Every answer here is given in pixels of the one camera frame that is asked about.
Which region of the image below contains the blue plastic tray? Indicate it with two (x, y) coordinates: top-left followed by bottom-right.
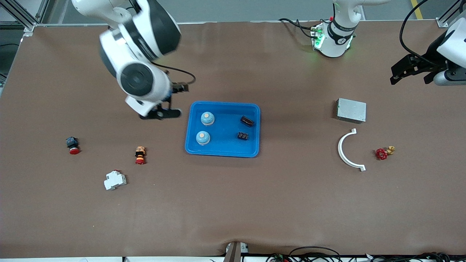
(185, 101), (261, 158)

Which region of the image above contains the grey metal box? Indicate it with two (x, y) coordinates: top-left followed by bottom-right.
(336, 98), (367, 124)

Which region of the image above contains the red handwheel brass valve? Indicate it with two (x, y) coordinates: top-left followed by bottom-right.
(376, 146), (396, 161)

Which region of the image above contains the white circuit breaker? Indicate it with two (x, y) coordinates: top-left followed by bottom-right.
(104, 170), (127, 191)

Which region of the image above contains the brown table cover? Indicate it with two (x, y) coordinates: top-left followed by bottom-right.
(0, 21), (466, 257)

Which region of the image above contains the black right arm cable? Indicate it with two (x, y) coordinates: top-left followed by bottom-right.
(150, 61), (197, 86)

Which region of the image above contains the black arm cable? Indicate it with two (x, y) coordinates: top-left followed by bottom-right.
(150, 61), (197, 86)
(399, 0), (443, 67)

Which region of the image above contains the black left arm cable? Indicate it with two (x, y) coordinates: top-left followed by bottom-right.
(399, 0), (443, 67)

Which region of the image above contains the aluminium frame profile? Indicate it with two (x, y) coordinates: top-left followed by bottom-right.
(436, 0), (466, 28)
(0, 0), (48, 34)

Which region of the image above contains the white curved plastic bracket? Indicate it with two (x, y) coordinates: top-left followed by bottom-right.
(338, 128), (366, 172)

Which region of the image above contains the black left base cable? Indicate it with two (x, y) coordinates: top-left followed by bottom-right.
(278, 17), (318, 39)

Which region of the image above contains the red pushbutton switch black body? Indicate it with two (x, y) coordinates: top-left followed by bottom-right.
(66, 136), (81, 155)

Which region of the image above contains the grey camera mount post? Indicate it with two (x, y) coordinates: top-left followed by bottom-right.
(224, 242), (250, 262)

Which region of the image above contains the black cable bundle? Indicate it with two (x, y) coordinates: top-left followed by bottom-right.
(266, 246), (454, 262)

